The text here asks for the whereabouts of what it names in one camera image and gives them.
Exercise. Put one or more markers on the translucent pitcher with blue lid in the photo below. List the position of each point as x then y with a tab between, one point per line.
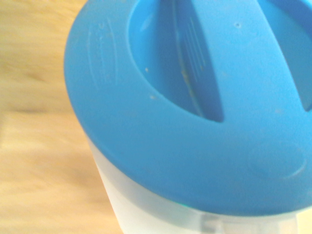
195	122

